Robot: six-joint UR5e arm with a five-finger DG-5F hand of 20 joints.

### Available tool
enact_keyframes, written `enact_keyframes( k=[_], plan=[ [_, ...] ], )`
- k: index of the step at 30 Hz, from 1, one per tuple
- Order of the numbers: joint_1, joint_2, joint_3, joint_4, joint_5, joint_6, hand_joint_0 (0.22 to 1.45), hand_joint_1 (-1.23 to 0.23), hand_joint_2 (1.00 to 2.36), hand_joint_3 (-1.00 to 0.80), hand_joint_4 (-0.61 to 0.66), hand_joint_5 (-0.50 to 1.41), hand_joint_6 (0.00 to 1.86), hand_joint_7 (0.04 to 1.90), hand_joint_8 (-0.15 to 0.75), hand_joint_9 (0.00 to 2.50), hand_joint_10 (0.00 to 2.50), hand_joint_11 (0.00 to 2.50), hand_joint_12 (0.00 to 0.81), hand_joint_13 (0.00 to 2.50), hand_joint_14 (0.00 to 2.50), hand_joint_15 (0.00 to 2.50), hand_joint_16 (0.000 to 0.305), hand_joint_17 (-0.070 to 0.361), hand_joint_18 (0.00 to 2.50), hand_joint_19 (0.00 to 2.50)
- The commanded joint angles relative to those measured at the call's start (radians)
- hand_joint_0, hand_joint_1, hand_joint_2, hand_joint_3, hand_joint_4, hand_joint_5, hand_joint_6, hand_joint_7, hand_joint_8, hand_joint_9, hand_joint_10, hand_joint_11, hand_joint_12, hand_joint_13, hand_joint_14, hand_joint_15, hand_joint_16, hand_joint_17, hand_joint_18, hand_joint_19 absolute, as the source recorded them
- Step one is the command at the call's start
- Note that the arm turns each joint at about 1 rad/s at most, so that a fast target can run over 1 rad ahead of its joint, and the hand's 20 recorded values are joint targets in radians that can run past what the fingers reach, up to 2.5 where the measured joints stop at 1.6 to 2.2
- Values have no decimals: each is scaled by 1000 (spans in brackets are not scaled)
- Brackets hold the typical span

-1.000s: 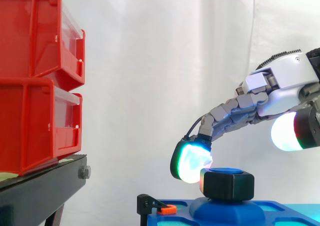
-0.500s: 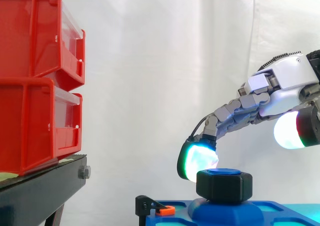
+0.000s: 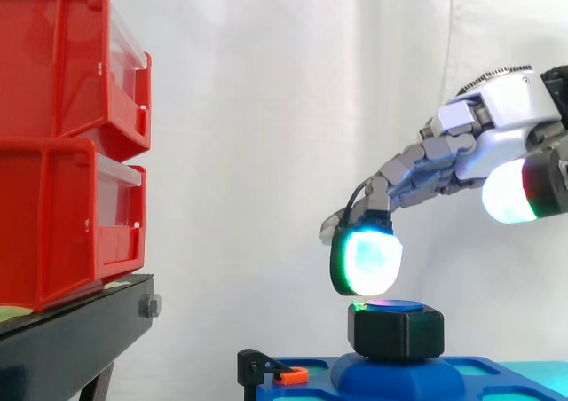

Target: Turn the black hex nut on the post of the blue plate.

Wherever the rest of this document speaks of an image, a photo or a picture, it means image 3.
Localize blue plate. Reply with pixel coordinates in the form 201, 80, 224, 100
242, 351, 518, 401

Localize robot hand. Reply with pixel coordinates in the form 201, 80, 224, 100
319, 63, 568, 297

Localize turquoise plate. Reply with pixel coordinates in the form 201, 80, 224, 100
274, 358, 568, 401

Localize black stand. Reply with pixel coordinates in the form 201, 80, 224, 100
0, 272, 162, 401

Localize black hex nut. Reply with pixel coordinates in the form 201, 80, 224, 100
346, 303, 446, 360

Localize red bin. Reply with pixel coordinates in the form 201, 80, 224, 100
0, 136, 147, 313
0, 0, 153, 161

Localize thin black cable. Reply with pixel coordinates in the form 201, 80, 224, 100
340, 183, 375, 230

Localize black-and-orange clip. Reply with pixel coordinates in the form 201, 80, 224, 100
237, 348, 309, 387

